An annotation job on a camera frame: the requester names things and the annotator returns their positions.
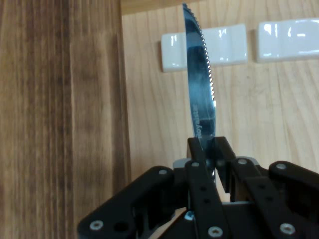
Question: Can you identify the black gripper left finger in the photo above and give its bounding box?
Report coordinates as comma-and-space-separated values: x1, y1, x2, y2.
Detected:
77, 136, 232, 239

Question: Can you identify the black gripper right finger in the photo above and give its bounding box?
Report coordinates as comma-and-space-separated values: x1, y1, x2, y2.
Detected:
214, 136, 319, 239

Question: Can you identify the serrated steel table knife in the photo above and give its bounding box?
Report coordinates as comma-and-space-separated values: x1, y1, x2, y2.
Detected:
181, 2, 218, 186

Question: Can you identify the dark brown wooden cabinet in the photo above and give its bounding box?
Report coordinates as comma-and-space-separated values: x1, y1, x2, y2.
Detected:
0, 0, 132, 239

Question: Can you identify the white ceramic cutlery rest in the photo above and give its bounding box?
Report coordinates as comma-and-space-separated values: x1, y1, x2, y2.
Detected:
160, 23, 249, 73
255, 18, 319, 64

